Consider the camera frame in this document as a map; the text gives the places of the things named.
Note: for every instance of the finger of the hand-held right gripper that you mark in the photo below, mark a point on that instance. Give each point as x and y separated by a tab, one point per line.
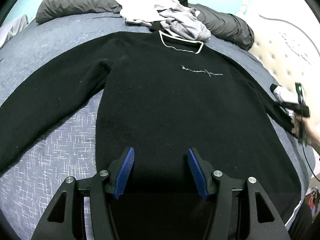
286	105

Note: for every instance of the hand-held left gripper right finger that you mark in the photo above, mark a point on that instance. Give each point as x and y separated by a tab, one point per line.
197	172

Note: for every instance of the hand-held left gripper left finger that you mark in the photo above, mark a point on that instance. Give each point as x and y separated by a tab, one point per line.
125	172

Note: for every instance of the black sweater with white trim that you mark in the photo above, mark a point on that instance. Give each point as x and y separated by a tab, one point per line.
162	105

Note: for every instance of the person's right forearm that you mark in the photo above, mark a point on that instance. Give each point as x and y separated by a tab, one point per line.
315	140

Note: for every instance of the person's right hand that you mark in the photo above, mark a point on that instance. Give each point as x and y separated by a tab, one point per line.
295	127

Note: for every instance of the cream tufted headboard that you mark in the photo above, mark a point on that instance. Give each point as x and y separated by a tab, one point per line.
282	55

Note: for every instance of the bed with blue sheet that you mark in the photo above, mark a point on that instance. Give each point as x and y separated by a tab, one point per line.
50	160

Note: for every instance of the colourful clutter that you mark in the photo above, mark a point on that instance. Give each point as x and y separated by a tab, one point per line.
313	200

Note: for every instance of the cream bedpost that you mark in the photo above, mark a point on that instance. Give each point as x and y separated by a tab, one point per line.
244	8

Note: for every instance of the grey garment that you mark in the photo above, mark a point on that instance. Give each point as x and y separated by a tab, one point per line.
185	25

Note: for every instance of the black cloth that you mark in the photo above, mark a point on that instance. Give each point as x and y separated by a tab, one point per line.
156	27

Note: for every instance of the small grey cloth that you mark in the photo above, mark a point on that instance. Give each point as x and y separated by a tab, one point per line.
137	23

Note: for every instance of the white shirt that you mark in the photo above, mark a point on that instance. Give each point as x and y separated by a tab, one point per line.
140	10

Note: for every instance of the light purple blanket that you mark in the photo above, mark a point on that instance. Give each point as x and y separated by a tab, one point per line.
12	30

